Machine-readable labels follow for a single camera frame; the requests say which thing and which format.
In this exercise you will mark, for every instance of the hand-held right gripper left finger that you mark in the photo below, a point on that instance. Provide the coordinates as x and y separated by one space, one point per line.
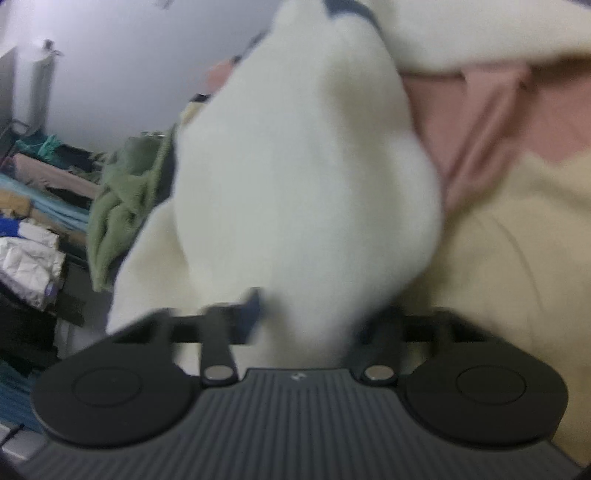
251 307

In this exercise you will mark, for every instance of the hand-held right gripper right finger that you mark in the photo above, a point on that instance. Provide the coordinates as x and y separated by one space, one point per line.
384 344

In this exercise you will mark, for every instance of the cream navy striped sweater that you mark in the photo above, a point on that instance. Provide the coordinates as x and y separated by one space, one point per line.
304 184

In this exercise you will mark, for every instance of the green fleece garment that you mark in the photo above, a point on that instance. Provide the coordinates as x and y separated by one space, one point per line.
124 198

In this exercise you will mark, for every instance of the patchwork quilt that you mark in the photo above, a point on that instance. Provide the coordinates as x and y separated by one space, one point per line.
531 258

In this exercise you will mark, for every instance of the white quilted jacket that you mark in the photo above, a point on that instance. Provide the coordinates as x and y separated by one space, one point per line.
27 263

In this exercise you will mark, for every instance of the white air conditioner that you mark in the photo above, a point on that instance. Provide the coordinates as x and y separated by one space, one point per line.
34 78

